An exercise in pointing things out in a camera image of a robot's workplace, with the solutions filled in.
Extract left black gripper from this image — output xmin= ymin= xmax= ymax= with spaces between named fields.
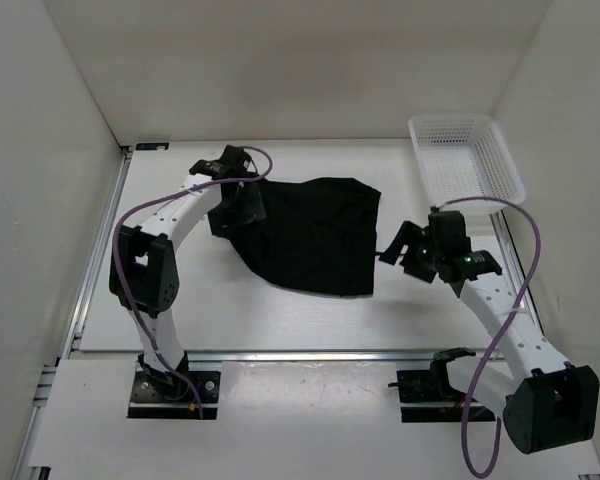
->
xmin=206 ymin=182 xmax=264 ymax=239

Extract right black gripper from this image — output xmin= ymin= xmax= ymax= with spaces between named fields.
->
xmin=378 ymin=221 xmax=443 ymax=284

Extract black sport shorts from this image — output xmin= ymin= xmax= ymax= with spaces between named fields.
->
xmin=225 ymin=177 xmax=381 ymax=297

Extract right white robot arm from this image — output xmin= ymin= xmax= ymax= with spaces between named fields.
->
xmin=379 ymin=211 xmax=600 ymax=454

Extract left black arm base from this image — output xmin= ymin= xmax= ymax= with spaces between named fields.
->
xmin=127 ymin=354 xmax=221 ymax=421

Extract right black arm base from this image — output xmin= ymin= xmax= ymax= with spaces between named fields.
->
xmin=388 ymin=347 xmax=476 ymax=424

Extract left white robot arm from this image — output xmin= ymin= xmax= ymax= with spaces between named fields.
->
xmin=109 ymin=146 xmax=265 ymax=400

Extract white perforated plastic basket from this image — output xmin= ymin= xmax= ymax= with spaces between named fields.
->
xmin=408 ymin=113 xmax=526 ymax=236

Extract blue label sticker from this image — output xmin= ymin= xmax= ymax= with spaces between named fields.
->
xmin=135 ymin=142 xmax=170 ymax=151

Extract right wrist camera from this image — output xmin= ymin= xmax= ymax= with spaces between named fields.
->
xmin=428 ymin=211 xmax=471 ymax=254

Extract aluminium front rail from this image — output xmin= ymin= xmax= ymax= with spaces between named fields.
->
xmin=188 ymin=349 xmax=437 ymax=363

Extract aluminium left side rail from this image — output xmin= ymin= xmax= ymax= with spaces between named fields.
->
xmin=11 ymin=146 xmax=134 ymax=479

